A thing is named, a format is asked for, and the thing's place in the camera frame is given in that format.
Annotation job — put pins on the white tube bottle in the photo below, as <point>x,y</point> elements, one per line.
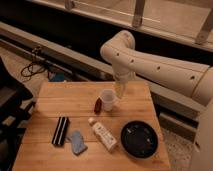
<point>103,134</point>

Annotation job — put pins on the black round bowl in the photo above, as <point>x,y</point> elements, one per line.
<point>139,139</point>

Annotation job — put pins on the black white striped eraser block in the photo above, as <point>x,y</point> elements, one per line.
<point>60,131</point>

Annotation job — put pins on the blue object behind table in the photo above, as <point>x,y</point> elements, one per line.
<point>58,78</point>

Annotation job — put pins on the small dark red bottle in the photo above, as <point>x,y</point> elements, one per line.
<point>98,106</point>

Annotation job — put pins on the black chair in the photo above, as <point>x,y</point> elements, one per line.
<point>12,94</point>

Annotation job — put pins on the blue cloth mitt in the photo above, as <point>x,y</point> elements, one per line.
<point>77,142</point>

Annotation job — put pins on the translucent plastic cup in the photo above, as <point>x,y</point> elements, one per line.
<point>108,98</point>

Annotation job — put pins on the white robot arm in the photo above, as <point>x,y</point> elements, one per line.
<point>187,78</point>

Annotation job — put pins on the translucent yellowish end tool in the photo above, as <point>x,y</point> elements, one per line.
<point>120,89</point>

